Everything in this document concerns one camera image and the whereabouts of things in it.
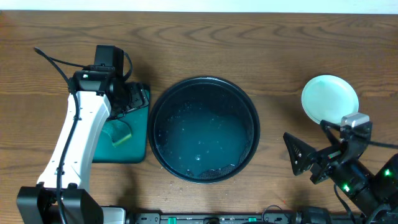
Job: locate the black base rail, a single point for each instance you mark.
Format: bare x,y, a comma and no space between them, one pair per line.
269,217

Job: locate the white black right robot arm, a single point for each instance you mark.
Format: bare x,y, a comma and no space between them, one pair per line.
375,195

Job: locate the black round tray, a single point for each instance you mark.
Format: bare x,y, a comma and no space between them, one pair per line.
204,129

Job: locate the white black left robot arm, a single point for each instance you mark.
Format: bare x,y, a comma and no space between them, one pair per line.
106,121

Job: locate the mint green plate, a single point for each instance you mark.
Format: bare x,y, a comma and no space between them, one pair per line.
328,97

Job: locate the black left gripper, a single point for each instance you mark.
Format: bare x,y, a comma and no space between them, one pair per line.
137,97

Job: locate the green yellow sponge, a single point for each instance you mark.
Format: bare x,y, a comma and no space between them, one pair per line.
118,131

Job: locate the black rectangular soapy water tray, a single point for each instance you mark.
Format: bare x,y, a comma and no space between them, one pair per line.
133,150

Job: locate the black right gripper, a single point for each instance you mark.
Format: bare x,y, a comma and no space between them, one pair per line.
321,162

